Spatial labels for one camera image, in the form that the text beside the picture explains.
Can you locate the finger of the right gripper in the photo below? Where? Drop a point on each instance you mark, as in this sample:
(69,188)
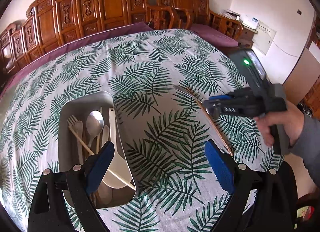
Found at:
(220,97)
(214,107)

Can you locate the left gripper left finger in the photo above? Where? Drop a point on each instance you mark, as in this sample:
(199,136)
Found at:
(48,211)

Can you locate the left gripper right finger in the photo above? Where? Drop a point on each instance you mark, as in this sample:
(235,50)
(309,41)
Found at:
(258,200)

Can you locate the dark wooden chopstick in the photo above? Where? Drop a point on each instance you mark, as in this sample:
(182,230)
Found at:
(221,137)

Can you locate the light bamboo chopstick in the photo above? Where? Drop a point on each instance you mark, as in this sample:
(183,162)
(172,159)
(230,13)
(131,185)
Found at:
(97,164)

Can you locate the stainless steel spoon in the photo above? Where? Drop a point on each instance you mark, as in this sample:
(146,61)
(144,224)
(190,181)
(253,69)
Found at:
(94,125)

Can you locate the grey sleeve right forearm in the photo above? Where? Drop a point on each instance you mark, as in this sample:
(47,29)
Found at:
(308,147)

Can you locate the person's right hand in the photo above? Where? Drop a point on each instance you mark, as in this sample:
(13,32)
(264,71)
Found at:
(292,120)

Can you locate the fern pattern tablecloth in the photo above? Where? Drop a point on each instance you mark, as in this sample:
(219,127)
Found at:
(162,129)

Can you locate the wooden side cabinet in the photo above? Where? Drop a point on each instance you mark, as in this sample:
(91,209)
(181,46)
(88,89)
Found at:
(246,37)

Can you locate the purple seat cushion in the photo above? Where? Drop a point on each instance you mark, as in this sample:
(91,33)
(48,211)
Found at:
(213,36)

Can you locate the cream plastic rice paddle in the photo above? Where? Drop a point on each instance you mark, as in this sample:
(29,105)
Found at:
(118,175)

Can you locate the cream plastic fork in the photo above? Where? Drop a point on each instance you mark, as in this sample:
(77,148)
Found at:
(77,126)

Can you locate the cream plastic spoon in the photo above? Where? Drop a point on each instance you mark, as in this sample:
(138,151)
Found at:
(105,136)

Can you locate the grey metal tray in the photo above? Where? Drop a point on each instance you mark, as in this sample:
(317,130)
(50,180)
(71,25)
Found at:
(68,151)

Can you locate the carved wooden armchair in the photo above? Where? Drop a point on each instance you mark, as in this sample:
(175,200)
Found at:
(195,15)

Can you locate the carved wooden bench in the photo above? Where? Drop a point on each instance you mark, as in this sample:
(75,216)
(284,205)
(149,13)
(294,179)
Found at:
(53,23)

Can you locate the black camera with screen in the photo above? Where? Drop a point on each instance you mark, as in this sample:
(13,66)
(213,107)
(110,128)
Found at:
(251,68)

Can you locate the white wall panel box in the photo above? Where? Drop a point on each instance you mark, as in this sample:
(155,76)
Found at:
(264,37)

